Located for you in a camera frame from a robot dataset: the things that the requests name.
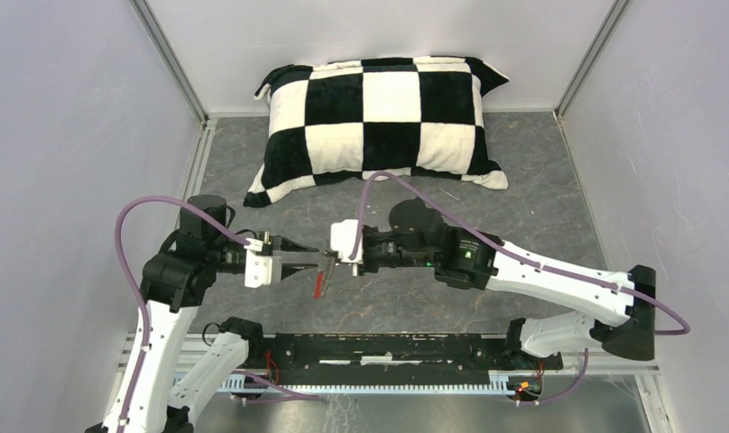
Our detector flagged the metal keyring with red handle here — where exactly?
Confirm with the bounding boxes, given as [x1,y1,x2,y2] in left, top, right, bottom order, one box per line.
[314,250,338,299]

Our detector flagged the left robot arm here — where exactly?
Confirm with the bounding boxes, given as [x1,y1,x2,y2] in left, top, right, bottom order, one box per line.
[90,195,311,432]

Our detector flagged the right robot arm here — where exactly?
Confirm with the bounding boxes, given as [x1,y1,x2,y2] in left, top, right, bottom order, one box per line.
[339,198,656,368]

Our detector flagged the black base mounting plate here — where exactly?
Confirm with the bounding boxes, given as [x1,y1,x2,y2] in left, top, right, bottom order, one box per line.
[238,334,564,386]

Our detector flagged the black white checkered pillow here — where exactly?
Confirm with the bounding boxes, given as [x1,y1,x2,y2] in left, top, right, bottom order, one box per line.
[244,56,508,208]

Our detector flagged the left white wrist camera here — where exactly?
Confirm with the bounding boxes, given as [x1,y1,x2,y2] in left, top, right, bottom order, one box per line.
[245,238,281,289]

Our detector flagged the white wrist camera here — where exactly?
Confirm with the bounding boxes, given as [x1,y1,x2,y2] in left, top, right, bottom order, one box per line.
[329,219,364,264]
[245,238,281,289]

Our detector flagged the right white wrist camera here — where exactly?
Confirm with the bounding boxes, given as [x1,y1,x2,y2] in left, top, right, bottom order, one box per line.
[329,219,364,264]

